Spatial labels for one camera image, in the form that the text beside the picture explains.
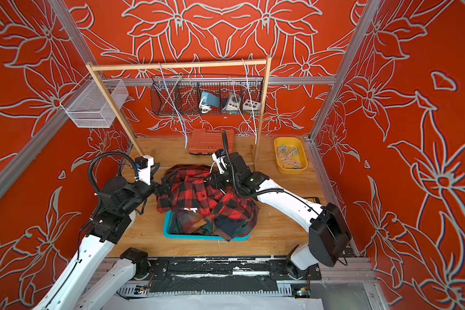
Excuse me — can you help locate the red black plaid shirt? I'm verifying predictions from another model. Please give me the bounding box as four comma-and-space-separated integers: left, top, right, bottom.
156, 165, 259, 238

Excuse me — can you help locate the dark plaid shirt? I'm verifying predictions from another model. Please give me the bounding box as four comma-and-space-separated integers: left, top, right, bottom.
170, 208, 257, 242

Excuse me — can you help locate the white wire hanger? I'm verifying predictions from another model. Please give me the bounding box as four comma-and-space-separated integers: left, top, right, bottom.
228, 59, 258, 143
158, 62, 191, 149

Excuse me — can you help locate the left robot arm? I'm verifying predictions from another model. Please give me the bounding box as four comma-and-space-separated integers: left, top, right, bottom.
36, 151, 162, 309

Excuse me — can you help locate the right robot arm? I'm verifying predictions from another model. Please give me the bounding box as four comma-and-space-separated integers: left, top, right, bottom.
209, 130, 352, 277

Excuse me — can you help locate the red brown box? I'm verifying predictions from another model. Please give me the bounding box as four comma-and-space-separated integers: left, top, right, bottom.
187, 129, 223, 155

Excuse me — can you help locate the teal plastic basket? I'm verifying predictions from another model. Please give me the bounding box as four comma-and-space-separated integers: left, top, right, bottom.
162, 211, 251, 242

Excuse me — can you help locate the yellow plastic tray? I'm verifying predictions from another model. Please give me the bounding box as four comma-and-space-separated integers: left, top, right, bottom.
274, 137, 308, 174

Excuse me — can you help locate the white power adapter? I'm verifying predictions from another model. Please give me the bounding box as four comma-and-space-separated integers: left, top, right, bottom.
222, 92, 242, 112

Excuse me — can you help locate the white dotted box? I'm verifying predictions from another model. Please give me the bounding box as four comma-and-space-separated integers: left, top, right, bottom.
242, 99, 261, 112

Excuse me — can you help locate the black yellow tool case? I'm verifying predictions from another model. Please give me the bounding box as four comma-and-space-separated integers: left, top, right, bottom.
306, 197, 321, 204

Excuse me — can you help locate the white mesh basket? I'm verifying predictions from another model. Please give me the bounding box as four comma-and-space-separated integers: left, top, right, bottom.
61, 80, 116, 129

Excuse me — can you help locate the wooden hanging rack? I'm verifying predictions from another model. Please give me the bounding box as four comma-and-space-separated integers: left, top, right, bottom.
86, 56, 272, 165

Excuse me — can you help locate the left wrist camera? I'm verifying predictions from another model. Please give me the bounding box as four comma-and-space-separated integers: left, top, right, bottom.
134, 155, 154, 185

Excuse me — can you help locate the teal charger with cable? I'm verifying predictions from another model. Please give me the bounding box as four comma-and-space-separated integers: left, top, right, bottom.
199, 92, 221, 114

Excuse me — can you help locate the black wire basket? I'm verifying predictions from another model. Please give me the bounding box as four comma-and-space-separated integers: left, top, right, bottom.
150, 74, 264, 116

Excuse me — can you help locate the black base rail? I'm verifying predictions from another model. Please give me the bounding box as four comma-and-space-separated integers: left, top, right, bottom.
117, 255, 322, 299

